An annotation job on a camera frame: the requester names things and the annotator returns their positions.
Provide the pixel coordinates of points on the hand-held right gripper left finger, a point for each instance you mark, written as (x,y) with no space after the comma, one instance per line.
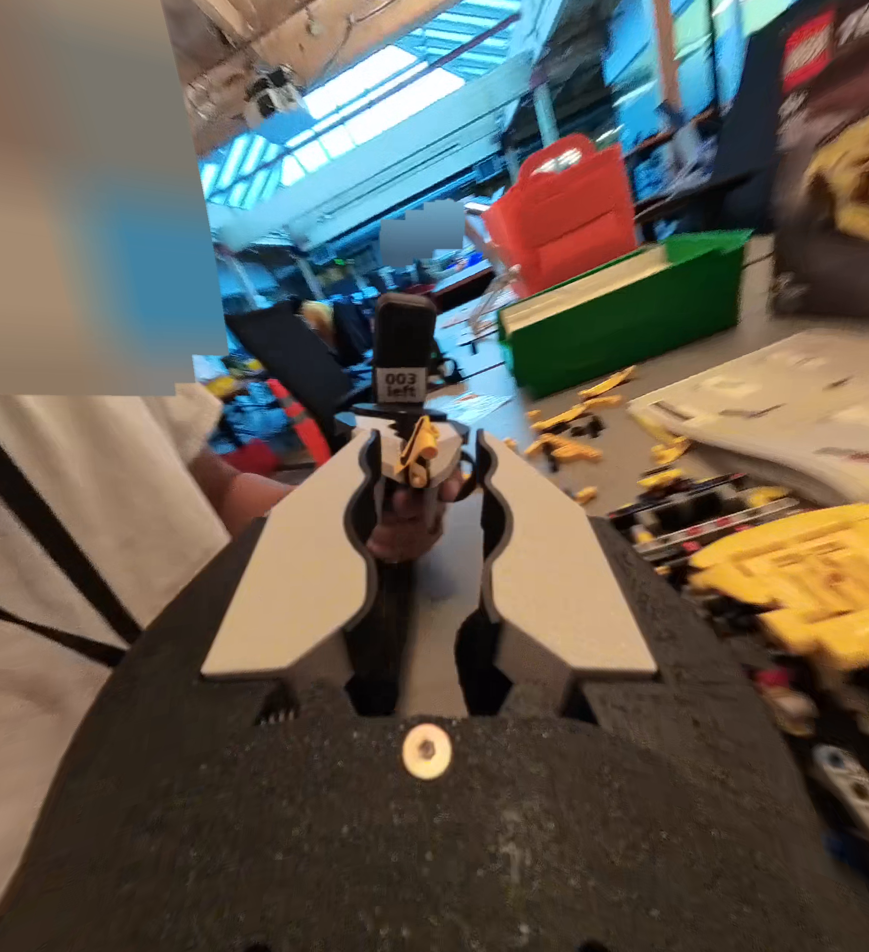
(293,580)

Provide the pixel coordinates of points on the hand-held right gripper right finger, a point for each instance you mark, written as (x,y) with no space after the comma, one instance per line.
(568,595)

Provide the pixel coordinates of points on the yellow curved toy piece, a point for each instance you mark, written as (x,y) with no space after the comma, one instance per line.
(418,446)

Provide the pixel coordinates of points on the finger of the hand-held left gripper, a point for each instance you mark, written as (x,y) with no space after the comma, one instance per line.
(447,454)
(388,454)

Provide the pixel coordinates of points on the white paper stack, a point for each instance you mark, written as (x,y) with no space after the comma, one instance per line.
(575,294)

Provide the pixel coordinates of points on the green storage bin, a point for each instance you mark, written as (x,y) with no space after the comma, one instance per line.
(627,335)

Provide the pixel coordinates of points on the instruction booklet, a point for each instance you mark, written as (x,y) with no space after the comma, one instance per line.
(776,401)

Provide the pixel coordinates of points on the scattered yellow toy pieces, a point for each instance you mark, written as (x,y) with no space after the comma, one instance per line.
(564,446)

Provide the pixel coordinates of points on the orange striped cone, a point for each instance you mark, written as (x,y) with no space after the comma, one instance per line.
(300,424)

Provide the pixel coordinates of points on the person's left hand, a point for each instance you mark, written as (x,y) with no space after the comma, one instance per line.
(404,528)

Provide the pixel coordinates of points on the dark toy box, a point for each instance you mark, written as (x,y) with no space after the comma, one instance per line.
(836,260)

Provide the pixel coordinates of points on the yellow toy car model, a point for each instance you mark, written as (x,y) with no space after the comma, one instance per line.
(813,580)

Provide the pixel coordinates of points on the person's left forearm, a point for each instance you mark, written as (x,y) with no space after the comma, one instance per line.
(241,498)

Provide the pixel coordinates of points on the ceiling mounted device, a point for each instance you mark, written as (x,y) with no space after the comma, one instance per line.
(274,97)

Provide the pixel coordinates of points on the red bag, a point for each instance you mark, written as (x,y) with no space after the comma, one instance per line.
(252,457)

